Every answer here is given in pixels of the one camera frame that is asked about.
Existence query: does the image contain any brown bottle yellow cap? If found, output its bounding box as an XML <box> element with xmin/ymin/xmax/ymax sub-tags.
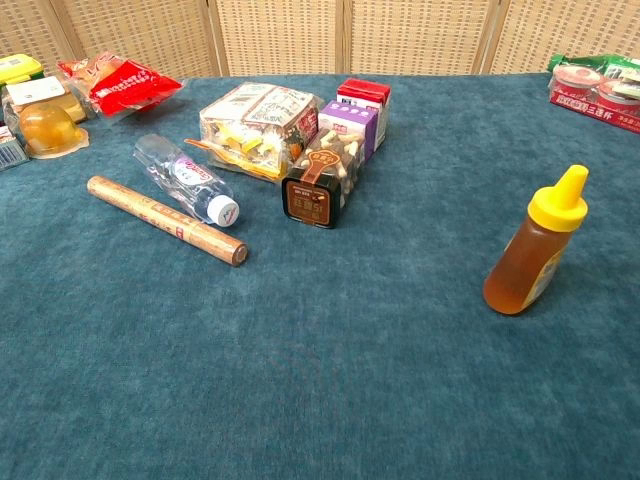
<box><xmin>482</xmin><ymin>163</ymin><xmax>590</xmax><ymax>317</ymax></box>

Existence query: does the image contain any clear water bottle white cap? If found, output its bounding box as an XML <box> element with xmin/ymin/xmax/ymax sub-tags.
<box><xmin>132</xmin><ymin>133</ymin><xmax>242</xmax><ymax>229</ymax></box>

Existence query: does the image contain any dark chocolate snack box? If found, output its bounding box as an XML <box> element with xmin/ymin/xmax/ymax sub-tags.
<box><xmin>280</xmin><ymin>127</ymin><xmax>362</xmax><ymax>230</ymax></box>

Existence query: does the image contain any teal tablecloth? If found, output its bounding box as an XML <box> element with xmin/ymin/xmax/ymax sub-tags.
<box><xmin>0</xmin><ymin>73</ymin><xmax>640</xmax><ymax>480</ymax></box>

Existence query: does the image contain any purple and white drink carton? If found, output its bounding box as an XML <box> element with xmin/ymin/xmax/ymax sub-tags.
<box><xmin>318</xmin><ymin>99</ymin><xmax>379</xmax><ymax>161</ymax></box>

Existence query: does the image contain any clear bag of wrapped snacks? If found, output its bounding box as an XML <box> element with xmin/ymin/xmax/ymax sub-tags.
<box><xmin>184</xmin><ymin>81</ymin><xmax>321</xmax><ymax>182</ymax></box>

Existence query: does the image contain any red and white drink carton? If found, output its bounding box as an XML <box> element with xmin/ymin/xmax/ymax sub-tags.
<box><xmin>336</xmin><ymin>78</ymin><xmax>393</xmax><ymax>151</ymax></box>

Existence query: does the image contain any long brown snack stick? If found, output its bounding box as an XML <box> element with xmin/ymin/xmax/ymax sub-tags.
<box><xmin>86</xmin><ymin>175</ymin><xmax>250</xmax><ymax>268</ymax></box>

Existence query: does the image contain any woven rattan folding screen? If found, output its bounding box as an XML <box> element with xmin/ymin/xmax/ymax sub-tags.
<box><xmin>0</xmin><ymin>0</ymin><xmax>640</xmax><ymax>77</ymax></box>

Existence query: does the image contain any red bread bag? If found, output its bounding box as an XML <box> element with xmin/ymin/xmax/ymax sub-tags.
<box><xmin>56</xmin><ymin>52</ymin><xmax>184</xmax><ymax>119</ymax></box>

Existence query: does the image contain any bread bun in wrapper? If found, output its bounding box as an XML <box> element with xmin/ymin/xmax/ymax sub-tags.
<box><xmin>18</xmin><ymin>102</ymin><xmax>90</xmax><ymax>160</ymax></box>

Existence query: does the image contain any red triple cup pack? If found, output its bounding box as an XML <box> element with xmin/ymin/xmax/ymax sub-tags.
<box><xmin>548</xmin><ymin>63</ymin><xmax>640</xmax><ymax>134</ymax></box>

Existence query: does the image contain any wrapped bread with white label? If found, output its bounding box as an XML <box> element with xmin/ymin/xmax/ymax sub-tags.
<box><xmin>2</xmin><ymin>75</ymin><xmax>89</xmax><ymax>126</ymax></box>

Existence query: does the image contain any yellow lidded box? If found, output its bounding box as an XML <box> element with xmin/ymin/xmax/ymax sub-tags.
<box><xmin>0</xmin><ymin>53</ymin><xmax>45</xmax><ymax>86</ymax></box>

